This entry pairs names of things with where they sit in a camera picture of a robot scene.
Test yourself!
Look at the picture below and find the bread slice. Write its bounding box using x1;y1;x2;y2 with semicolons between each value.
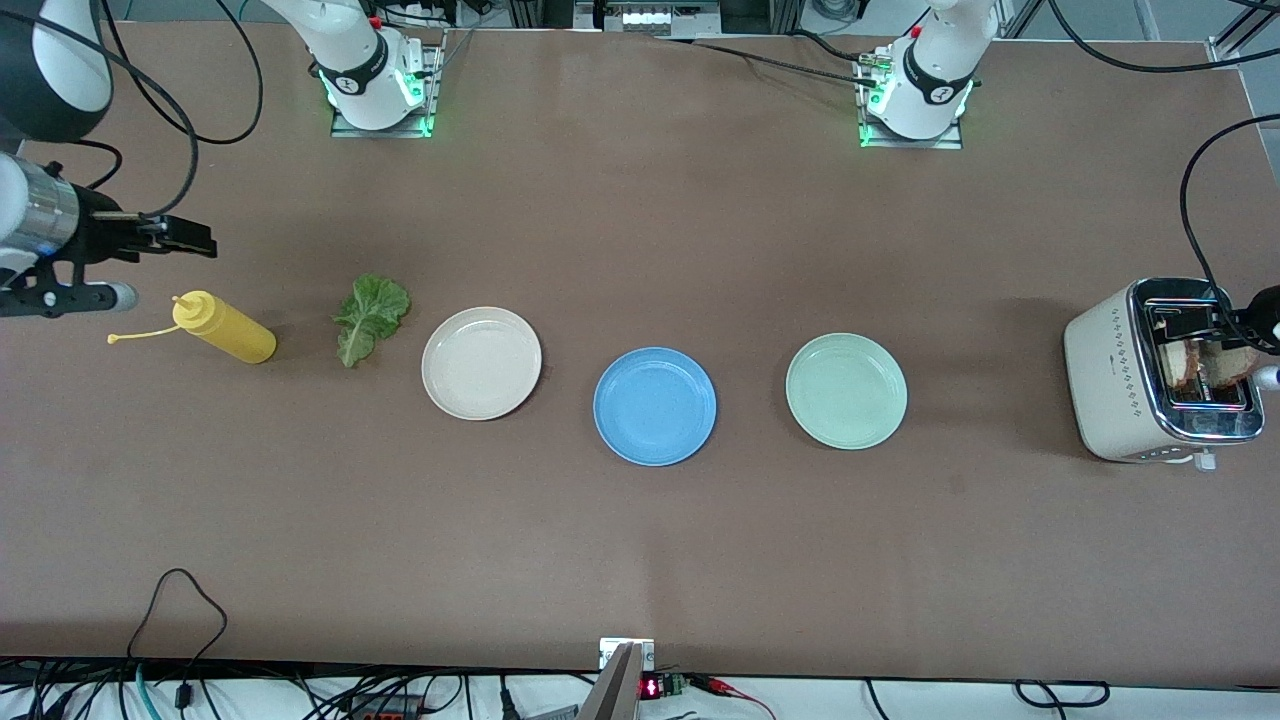
1160;338;1204;393
1200;340;1263;387

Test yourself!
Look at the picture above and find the black coiled cable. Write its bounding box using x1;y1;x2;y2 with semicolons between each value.
1015;680;1111;707

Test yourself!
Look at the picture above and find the red cable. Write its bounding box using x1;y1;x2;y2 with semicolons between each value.
690;675;779;720

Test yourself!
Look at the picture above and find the metal box with white lights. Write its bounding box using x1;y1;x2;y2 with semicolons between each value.
575;0;721;37

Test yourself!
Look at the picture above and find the beige plate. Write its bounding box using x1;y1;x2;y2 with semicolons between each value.
421;306;543;421

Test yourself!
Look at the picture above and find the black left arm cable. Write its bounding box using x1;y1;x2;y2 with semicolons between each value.
1045;0;1280;301

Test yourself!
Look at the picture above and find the light green plate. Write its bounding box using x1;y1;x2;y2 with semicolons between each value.
785;332;909;451

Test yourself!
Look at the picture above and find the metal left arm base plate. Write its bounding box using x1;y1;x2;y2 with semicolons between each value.
855;50;966;151

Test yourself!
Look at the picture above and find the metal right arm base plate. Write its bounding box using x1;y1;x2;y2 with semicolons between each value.
330;28;447;139

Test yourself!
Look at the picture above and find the green lettuce leaf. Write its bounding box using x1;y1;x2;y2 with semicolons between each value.
332;275;412;368

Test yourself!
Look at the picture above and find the aluminium frame profile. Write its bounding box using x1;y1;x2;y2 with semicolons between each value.
1205;0;1280;69

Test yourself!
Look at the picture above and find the grey metal camera mount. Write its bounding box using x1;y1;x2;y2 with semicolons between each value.
575;638;656;720

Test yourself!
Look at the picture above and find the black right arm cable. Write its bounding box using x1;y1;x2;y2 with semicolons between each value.
20;0;266;221

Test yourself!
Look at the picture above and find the black looped cable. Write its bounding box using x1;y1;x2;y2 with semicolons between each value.
125;568;229;691

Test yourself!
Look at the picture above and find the yellow squeeze bottle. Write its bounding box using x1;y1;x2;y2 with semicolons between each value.
108;290;278;365

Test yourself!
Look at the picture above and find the cream and chrome toaster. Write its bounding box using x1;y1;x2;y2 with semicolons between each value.
1063;277;1266;471

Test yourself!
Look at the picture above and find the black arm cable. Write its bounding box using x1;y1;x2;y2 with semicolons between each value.
1045;0;1280;301
20;0;266;221

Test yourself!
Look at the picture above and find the black cable across table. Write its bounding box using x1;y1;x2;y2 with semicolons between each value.
650;36;883;87

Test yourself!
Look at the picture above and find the blue plate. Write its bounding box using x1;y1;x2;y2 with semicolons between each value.
593;346;718;467

